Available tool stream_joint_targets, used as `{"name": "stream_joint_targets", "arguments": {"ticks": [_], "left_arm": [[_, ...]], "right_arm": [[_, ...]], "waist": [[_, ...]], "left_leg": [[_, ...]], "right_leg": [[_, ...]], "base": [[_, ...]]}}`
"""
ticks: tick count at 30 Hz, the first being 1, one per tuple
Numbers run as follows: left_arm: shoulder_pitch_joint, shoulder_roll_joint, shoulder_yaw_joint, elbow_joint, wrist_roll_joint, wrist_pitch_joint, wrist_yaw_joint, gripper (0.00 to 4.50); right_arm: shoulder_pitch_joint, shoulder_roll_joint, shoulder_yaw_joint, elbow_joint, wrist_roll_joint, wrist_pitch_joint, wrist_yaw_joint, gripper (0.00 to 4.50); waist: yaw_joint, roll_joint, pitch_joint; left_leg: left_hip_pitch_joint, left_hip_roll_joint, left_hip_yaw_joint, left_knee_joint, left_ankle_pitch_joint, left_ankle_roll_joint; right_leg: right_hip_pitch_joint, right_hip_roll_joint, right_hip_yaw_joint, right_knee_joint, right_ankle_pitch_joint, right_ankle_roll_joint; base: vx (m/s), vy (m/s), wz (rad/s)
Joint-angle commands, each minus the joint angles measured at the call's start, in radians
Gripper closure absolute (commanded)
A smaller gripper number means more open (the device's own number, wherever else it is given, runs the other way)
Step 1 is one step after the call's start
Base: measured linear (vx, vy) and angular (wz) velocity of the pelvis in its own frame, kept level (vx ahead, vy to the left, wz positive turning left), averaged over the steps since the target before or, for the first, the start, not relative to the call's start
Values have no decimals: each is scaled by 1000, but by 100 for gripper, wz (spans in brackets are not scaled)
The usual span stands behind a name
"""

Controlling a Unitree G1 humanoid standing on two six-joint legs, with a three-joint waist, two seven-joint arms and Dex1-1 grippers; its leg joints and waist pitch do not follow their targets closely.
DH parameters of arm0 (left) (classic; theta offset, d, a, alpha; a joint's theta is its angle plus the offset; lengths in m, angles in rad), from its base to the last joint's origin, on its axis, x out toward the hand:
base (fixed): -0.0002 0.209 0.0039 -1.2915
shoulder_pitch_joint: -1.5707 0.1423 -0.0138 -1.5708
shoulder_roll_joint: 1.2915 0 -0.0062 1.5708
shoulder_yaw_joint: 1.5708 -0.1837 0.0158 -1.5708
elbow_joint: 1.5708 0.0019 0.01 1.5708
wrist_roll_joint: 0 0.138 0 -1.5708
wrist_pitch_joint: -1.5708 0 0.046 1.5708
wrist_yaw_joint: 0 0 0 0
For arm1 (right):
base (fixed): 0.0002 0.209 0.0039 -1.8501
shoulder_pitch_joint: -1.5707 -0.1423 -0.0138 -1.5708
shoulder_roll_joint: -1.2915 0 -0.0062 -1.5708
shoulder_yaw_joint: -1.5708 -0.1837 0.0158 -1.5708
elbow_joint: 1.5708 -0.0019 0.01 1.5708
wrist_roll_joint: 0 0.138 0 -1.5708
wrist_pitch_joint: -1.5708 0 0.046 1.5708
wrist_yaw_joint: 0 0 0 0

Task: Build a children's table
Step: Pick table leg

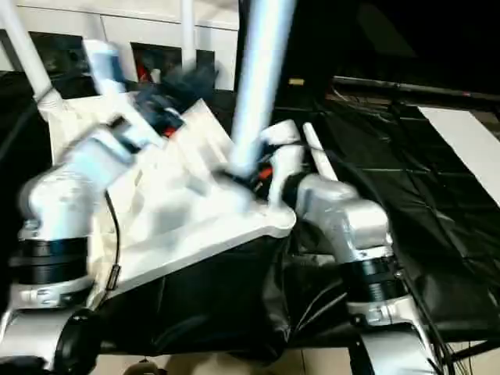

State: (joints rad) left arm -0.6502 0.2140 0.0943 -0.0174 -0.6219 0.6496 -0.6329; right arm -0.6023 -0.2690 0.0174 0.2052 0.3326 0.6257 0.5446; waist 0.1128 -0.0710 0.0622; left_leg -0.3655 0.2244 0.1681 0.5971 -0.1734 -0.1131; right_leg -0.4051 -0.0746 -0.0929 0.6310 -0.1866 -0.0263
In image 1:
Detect black work mat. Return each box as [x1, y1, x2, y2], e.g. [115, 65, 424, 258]
[0, 70, 500, 360]

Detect white cabinet with glass doors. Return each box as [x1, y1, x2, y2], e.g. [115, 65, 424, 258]
[0, 0, 241, 98]

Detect black metal rod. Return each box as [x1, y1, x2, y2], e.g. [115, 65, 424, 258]
[331, 76, 500, 98]

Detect white flat board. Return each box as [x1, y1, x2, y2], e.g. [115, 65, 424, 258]
[417, 105, 500, 196]

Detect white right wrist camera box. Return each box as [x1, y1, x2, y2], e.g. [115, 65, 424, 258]
[260, 120, 306, 210]

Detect white plastic table top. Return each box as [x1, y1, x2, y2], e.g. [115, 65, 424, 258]
[37, 95, 296, 302]

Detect black metal table strut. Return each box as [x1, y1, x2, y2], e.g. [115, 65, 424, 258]
[448, 339, 500, 359]

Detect black case with yellow label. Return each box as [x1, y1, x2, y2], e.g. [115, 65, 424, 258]
[234, 0, 337, 98]

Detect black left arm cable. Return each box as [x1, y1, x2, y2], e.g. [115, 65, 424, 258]
[103, 187, 122, 292]

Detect white plastic table leg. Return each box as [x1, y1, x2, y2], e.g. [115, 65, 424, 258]
[180, 0, 196, 54]
[302, 122, 340, 184]
[230, 0, 297, 179]
[0, 0, 63, 109]

